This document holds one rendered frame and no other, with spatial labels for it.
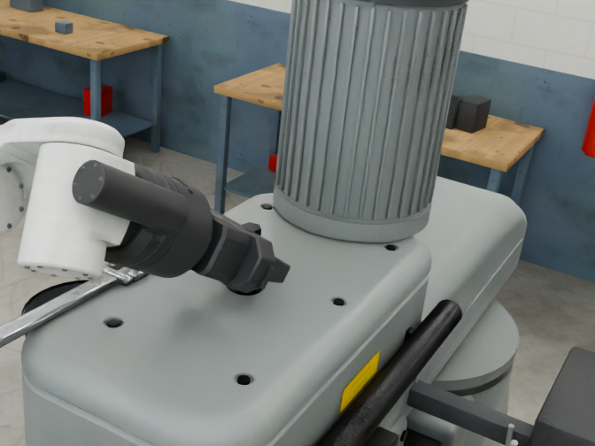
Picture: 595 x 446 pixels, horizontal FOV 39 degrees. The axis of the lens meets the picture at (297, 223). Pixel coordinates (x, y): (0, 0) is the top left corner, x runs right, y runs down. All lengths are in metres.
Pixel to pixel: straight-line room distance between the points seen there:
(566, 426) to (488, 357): 0.41
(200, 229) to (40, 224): 0.15
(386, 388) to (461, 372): 0.50
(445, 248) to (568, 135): 3.84
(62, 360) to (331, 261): 0.33
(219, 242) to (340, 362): 0.17
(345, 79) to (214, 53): 5.10
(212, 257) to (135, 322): 0.10
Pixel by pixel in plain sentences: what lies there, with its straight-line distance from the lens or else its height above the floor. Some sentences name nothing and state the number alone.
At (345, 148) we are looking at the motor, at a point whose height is 2.00.
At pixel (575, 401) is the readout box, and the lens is 1.10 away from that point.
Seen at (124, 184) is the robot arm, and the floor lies 2.07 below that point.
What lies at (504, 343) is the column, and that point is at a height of 1.56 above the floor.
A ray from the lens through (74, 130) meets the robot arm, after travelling 0.67.
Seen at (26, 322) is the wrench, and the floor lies 1.90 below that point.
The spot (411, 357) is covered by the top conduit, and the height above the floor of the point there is 1.80.
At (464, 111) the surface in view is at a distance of 4.72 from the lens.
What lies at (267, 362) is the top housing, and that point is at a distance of 0.76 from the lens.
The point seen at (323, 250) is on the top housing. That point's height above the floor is 1.89.
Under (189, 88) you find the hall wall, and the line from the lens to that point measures 6.20.
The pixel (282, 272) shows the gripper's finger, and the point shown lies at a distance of 0.85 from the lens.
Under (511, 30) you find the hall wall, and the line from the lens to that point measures 5.09.
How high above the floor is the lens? 2.33
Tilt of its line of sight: 25 degrees down
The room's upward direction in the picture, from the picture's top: 6 degrees clockwise
